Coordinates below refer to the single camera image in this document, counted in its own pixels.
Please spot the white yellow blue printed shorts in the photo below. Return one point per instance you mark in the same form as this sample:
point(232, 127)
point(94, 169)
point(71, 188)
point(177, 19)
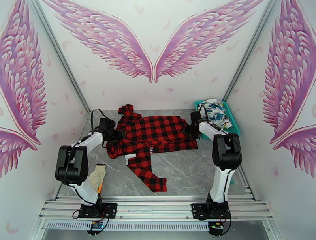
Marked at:
point(218, 113)

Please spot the red black plaid shirt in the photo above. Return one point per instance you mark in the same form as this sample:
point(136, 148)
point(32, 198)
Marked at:
point(153, 130)

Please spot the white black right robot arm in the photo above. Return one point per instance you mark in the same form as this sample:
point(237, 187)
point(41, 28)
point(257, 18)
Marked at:
point(226, 150)

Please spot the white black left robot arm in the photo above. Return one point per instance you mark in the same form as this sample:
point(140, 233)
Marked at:
point(71, 165)

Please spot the beige work glove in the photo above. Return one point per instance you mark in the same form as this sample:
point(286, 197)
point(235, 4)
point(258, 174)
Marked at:
point(96, 175)

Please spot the teal plastic mesh basket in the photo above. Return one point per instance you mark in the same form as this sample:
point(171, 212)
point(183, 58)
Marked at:
point(235, 123)

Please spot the red and teal clip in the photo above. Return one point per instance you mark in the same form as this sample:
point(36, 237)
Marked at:
point(232, 181)

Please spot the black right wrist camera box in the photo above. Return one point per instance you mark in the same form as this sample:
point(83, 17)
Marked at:
point(195, 116)

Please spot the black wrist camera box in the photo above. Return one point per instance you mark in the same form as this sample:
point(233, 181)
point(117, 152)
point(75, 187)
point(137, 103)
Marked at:
point(195, 116)
point(106, 122)

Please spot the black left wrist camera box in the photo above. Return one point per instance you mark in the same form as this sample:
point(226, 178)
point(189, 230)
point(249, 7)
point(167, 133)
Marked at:
point(106, 122)

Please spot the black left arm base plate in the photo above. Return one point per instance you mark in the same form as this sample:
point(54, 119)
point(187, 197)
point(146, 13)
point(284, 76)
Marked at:
point(109, 209)

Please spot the aluminium rail frame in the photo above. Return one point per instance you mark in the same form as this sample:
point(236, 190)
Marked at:
point(153, 207)

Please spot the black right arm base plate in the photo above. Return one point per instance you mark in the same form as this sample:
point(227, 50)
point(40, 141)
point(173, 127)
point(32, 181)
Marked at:
point(197, 211)

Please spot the aluminium corner post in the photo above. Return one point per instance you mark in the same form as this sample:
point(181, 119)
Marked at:
point(61, 59)
point(249, 54)

